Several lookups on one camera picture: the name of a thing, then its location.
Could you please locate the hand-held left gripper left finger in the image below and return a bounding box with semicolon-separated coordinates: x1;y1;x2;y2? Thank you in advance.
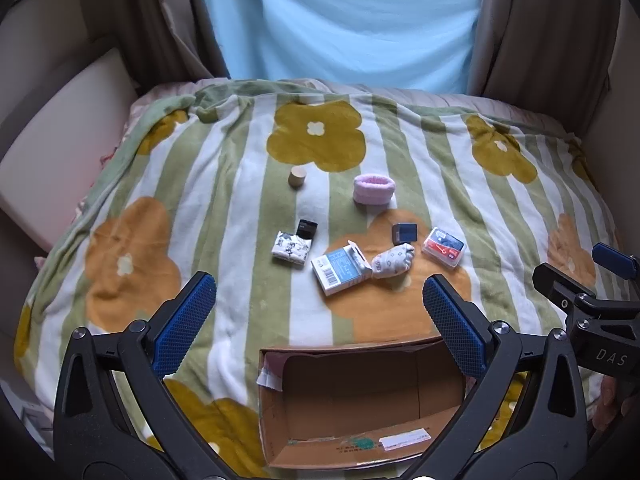
52;271;236;480

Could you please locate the small dark blue box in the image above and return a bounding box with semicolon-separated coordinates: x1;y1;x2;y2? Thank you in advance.
391;223;420;246

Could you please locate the pink fluffy wristband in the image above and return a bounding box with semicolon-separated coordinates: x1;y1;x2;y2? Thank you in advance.
353;172;394;207

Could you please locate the striped flower blanket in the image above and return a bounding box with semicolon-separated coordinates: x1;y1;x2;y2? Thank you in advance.
12;79;623;468

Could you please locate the light blue curtain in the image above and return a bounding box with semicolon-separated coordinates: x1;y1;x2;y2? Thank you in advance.
192;0;487;96

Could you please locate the beige curtain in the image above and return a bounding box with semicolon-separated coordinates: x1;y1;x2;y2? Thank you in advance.
467;0;623;133
75;0;232;92

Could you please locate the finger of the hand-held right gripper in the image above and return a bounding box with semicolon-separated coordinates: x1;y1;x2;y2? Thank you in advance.
591;242;640;278
532;262;596;313

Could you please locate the clear case red blue label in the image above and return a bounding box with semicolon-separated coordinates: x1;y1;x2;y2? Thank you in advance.
421;227;466;270

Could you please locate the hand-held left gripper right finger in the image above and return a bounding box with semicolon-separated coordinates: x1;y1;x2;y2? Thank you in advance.
400;274;588;480

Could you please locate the white cushion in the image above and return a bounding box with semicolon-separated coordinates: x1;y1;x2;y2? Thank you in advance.
0;47;140;253

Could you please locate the person's right hand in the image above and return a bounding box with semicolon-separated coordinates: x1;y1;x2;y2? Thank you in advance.
590;375;640;433

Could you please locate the brown cardboard box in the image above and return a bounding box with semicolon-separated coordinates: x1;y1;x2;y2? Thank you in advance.
256;336;468;471

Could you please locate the white patterned sock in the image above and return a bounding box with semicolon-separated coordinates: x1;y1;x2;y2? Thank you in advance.
370;242;417;282

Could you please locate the blue white carton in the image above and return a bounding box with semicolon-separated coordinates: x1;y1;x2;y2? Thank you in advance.
311;241;375;297

